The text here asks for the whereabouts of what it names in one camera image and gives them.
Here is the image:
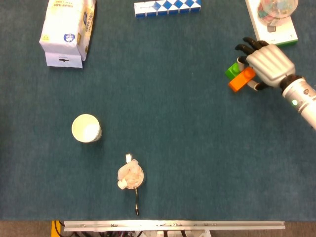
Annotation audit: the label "white green flat box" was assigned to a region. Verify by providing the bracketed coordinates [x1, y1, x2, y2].
[245, 0, 299, 47]

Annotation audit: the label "metal strainer with handle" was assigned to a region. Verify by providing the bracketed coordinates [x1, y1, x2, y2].
[118, 164, 146, 216]

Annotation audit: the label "white tissue pack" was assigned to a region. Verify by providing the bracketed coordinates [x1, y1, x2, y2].
[39, 0, 97, 69]

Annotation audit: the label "crumpled plastic wrapped items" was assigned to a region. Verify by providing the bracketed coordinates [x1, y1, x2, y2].
[117, 154, 144, 190]

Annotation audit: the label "white paper cup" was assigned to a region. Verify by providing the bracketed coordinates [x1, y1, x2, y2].
[71, 114, 102, 143]

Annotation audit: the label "yellow frame part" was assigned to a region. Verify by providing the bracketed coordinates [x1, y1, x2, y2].
[51, 220, 62, 237]

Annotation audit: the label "green toy brick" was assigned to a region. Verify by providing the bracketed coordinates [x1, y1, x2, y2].
[224, 62, 241, 80]

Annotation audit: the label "clear jar of colourful clips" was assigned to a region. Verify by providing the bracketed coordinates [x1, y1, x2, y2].
[257, 0, 299, 26]

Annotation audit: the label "aluminium frame rail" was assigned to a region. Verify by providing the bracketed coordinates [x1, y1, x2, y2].
[63, 220, 285, 232]

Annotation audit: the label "blue white magic snake toy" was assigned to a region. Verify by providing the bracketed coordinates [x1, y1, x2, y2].
[134, 0, 202, 18]

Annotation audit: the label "orange toy brick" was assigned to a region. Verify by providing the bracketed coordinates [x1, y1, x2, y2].
[228, 67, 257, 93]

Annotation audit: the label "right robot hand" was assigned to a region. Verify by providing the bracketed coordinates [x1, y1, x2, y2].
[235, 37, 296, 91]

